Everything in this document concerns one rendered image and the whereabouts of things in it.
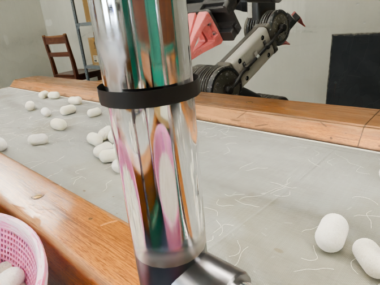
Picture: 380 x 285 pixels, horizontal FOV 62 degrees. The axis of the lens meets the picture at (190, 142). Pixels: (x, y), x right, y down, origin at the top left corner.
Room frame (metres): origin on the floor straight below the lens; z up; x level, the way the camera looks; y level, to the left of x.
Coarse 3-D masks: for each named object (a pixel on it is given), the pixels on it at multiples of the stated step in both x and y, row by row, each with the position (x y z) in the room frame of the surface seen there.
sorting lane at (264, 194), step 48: (0, 96) 1.03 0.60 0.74; (48, 144) 0.51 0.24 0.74; (240, 144) 0.43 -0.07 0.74; (288, 144) 0.41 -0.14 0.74; (96, 192) 0.32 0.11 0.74; (240, 192) 0.29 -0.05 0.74; (288, 192) 0.28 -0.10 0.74; (336, 192) 0.28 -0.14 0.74; (240, 240) 0.22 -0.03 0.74; (288, 240) 0.21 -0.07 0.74
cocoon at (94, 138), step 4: (92, 132) 0.49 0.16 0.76; (88, 136) 0.48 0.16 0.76; (92, 136) 0.48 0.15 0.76; (96, 136) 0.47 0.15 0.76; (100, 136) 0.48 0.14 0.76; (88, 140) 0.48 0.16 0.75; (92, 140) 0.47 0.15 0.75; (96, 140) 0.47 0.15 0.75; (100, 140) 0.47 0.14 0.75; (92, 144) 0.48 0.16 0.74; (96, 144) 0.47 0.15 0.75
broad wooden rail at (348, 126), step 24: (72, 96) 0.89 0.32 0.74; (96, 96) 0.82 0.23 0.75; (216, 96) 0.64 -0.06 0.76; (240, 96) 0.62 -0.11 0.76; (216, 120) 0.54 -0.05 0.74; (240, 120) 0.51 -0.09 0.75; (264, 120) 0.49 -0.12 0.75; (288, 120) 0.46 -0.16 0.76; (312, 120) 0.44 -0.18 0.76; (336, 120) 0.42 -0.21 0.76; (360, 120) 0.41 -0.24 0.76; (336, 144) 0.40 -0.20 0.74; (360, 144) 0.38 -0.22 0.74
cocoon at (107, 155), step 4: (100, 152) 0.41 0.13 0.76; (104, 152) 0.40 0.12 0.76; (108, 152) 0.40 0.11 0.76; (112, 152) 0.40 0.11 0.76; (100, 156) 0.40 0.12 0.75; (104, 156) 0.40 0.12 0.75; (108, 156) 0.40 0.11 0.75; (112, 156) 0.40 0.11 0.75; (100, 160) 0.40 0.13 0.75; (104, 160) 0.40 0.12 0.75; (108, 160) 0.40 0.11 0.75; (112, 160) 0.40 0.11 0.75
